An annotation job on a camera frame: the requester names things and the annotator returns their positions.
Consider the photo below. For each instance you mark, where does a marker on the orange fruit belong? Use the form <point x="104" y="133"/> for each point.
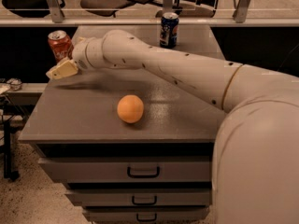
<point x="130" y="109"/>

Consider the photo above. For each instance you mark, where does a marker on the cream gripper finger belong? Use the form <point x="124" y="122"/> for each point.
<point x="64" y="68"/>

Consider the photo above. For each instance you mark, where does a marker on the red coke can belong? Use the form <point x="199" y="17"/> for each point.
<point x="60" y="44"/>

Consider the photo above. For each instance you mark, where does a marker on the bottom grey drawer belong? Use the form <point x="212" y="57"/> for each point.
<point x="145" y="214"/>

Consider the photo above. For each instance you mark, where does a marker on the black stand left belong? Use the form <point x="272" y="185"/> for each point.
<point x="9" y="112"/>

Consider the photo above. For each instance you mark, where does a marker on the blue pepsi can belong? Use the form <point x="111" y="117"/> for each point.
<point x="169" y="30"/>

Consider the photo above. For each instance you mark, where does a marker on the dark office chair middle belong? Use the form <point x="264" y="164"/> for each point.
<point x="105" y="8"/>

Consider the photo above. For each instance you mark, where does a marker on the grey drawer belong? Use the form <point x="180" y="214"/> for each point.
<point x="127" y="169"/>
<point x="145" y="214"/>
<point x="138" y="197"/>

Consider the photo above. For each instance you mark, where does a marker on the middle grey drawer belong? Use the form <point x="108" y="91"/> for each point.
<point x="138" y="197"/>

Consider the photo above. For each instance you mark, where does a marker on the small round object left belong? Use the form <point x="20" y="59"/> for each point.
<point x="15" y="84"/>

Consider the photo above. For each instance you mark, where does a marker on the metal railing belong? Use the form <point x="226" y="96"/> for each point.
<point x="260" y="13"/>

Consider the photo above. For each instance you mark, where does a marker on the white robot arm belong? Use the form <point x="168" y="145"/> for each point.
<point x="255" y="165"/>

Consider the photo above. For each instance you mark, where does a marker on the grey drawer cabinet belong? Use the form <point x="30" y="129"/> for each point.
<point x="76" y="117"/>

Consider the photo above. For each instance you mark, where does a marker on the dark office chair left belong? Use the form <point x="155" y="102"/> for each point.
<point x="30" y="8"/>

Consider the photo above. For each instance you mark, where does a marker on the top grey drawer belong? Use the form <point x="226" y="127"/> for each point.
<point x="127" y="169"/>

